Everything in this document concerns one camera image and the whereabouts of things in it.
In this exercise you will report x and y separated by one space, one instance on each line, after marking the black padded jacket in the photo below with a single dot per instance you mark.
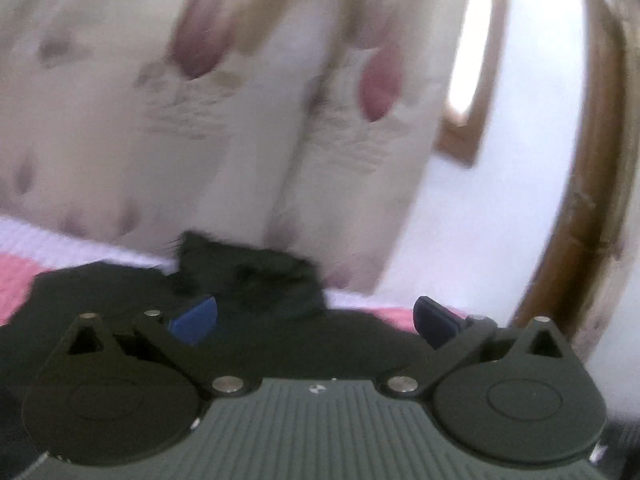
280 280

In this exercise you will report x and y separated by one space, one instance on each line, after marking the wooden door frame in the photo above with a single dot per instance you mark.
565 240

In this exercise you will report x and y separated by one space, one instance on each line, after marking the leaf print curtain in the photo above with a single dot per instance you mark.
100 160

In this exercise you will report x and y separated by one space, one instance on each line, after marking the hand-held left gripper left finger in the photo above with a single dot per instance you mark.
194 322

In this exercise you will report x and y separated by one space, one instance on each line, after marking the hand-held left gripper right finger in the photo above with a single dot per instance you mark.
436 327

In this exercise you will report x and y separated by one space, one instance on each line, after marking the pink and white blanket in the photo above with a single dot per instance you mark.
20 280

